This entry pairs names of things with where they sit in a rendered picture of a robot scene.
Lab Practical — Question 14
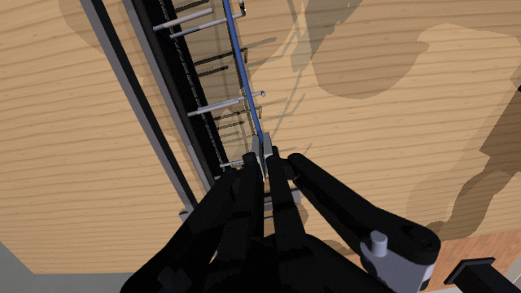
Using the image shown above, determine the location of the blue cable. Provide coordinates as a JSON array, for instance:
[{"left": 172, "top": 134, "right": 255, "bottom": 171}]
[{"left": 223, "top": 0, "right": 264, "bottom": 154}]

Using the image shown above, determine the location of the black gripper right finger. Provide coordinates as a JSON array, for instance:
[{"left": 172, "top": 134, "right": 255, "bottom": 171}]
[{"left": 263, "top": 132, "right": 441, "bottom": 293}]

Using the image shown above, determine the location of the black patch panel rack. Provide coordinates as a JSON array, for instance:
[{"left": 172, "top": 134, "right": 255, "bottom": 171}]
[{"left": 80, "top": 0, "right": 247, "bottom": 222}]

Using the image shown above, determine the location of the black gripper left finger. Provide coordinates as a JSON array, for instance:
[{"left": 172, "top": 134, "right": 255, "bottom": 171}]
[{"left": 120, "top": 134, "right": 265, "bottom": 293}]

